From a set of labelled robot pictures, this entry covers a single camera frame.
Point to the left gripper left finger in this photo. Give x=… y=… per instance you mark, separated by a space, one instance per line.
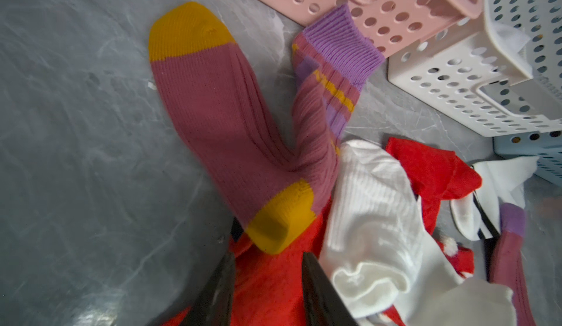
x=213 y=307

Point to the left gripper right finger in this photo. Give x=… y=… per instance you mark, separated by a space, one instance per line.
x=323 y=306

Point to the maroon sock yellow heel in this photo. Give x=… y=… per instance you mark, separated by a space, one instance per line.
x=506 y=263

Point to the blue plastic basket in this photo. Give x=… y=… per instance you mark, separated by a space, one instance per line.
x=547 y=146

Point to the white plastic basket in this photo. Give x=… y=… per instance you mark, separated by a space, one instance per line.
x=498 y=74

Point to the pink plastic basket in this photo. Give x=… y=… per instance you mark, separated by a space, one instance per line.
x=391 y=25

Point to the red plain sock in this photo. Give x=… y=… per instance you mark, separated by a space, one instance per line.
x=268 y=289

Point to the white ribbed sock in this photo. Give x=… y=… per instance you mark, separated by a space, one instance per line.
x=377 y=253

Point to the maroon sock yellow toe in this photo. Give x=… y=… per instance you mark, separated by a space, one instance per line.
x=214 y=101

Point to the white folded sock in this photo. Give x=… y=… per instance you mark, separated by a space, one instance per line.
x=477 y=215

